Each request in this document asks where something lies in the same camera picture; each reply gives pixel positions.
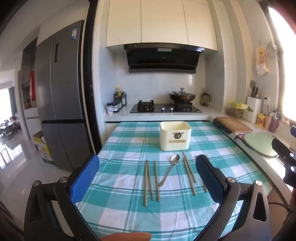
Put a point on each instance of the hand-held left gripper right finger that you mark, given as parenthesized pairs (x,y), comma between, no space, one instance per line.
(209,179)

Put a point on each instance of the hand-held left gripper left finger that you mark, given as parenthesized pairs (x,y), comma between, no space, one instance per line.
(85,179)

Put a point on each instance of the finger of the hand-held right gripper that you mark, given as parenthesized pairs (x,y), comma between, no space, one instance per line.
(283,148)
(291,175)

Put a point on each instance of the wooden chopstick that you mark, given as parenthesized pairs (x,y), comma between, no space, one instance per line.
(204,186)
(157,183)
(146,185)
(150,187)
(189,167)
(190,178)

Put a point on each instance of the metal spoon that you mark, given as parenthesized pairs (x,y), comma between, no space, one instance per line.
(175,160)

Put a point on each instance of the cream ribbed utensil basket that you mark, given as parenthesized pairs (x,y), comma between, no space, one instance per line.
(175,136)

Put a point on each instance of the person's left hand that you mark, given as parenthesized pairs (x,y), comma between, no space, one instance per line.
(129,237)

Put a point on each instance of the pale green chopping board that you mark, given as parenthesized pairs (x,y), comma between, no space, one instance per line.
(260,144)

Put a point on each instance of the mauve pump bottle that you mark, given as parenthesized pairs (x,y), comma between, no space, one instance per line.
(274,124)

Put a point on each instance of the pale pink bottle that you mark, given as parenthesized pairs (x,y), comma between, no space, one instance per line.
(267,123)

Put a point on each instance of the yellow seasoning packet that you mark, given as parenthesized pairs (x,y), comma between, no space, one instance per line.
(261,120)

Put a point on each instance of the pink dish mat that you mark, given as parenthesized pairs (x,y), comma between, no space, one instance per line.
(239,137)

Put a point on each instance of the white knife block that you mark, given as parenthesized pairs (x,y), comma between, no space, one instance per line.
(254,109)

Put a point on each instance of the wooden cutting board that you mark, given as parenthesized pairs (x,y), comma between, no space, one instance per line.
(235,124)

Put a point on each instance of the black oblong pad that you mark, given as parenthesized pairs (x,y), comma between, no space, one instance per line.
(222,126)

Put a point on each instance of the yellow cardboard box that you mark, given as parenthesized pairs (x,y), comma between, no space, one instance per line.
(41,146)

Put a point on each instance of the teal plaid tablecloth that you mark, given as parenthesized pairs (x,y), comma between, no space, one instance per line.
(129,143)

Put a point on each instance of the white lidded spice jar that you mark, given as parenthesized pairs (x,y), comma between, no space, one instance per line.
(109,109)

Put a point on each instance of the window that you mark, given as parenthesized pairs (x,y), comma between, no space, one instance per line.
(285,69)

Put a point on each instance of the glass kettle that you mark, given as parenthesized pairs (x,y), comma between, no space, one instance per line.
(205,99)

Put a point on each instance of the black gas hob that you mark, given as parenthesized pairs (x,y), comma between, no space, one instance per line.
(161,109)

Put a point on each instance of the wok with glass lid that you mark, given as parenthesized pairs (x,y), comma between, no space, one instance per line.
(182,96)

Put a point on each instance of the dark sauce bottle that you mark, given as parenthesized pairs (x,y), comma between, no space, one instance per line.
(123,99)

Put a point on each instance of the hanging sunflower print bag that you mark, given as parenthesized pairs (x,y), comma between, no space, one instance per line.
(262,61)

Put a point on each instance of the dining table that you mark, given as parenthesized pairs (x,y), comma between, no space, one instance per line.
(8,129)

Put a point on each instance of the yellow capped oil bottle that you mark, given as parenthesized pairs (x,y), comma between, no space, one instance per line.
(118,93)

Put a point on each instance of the hanging round strainer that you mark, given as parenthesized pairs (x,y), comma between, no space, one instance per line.
(271,49)

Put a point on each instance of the grey refrigerator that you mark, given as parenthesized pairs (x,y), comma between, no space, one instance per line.
(60,81)

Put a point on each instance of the red hanging cloth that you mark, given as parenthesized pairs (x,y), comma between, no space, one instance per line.
(32,85)

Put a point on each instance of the black range hood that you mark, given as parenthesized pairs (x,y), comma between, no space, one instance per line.
(161,58)

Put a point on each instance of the white wall socket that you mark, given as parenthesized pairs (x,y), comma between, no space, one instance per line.
(267,101)

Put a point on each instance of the black door frame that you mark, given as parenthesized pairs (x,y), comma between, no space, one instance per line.
(89,69)

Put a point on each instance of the dark wall cabinet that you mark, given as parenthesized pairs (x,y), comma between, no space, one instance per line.
(27,69)

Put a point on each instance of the cream wall cabinet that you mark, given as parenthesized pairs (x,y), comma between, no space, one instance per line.
(161,20)

